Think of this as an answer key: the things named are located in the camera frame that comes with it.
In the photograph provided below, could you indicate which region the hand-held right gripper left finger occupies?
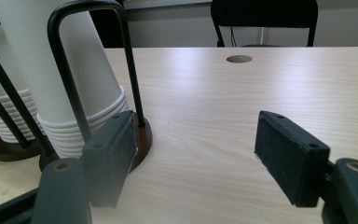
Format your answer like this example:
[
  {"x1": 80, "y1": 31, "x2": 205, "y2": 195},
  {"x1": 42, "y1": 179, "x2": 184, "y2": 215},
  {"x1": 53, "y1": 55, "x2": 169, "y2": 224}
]
[{"x1": 81, "y1": 109, "x2": 138, "y2": 209}]

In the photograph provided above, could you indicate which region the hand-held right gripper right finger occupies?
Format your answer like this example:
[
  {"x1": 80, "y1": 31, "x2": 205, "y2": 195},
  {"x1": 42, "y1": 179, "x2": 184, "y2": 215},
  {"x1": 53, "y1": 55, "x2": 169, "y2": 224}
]
[{"x1": 254, "y1": 109, "x2": 331, "y2": 208}]

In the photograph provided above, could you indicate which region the dark wood wire cup holder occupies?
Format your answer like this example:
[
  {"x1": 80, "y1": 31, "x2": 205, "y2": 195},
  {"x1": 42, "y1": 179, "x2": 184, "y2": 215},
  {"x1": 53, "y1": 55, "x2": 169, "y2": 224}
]
[{"x1": 0, "y1": 0, "x2": 154, "y2": 173}]

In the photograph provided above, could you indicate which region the stack of white paper cups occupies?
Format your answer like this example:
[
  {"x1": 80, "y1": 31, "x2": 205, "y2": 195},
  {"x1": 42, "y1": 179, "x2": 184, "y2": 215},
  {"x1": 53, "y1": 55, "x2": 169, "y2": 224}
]
[
  {"x1": 0, "y1": 0, "x2": 41, "y2": 145},
  {"x1": 0, "y1": 0, "x2": 131, "y2": 160}
]

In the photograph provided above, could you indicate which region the black curtain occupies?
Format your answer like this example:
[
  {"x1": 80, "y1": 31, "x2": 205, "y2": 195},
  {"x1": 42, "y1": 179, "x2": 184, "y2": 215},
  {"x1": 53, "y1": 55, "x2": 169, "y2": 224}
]
[{"x1": 89, "y1": 0, "x2": 129, "y2": 49}]

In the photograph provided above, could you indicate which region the black folding chair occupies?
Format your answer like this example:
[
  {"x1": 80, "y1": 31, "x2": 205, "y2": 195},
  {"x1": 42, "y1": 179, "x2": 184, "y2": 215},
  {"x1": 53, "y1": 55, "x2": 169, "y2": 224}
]
[{"x1": 210, "y1": 0, "x2": 320, "y2": 49}]

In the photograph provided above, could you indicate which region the round table cable hole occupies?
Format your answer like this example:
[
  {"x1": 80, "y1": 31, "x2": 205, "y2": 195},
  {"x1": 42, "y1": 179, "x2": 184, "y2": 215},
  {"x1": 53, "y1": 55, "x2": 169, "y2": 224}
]
[{"x1": 226, "y1": 54, "x2": 254, "y2": 64}]

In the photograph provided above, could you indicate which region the black outlet cable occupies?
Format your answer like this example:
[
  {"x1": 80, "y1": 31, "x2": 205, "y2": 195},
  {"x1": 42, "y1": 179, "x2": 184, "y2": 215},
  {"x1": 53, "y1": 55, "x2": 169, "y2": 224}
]
[{"x1": 229, "y1": 25, "x2": 238, "y2": 48}]

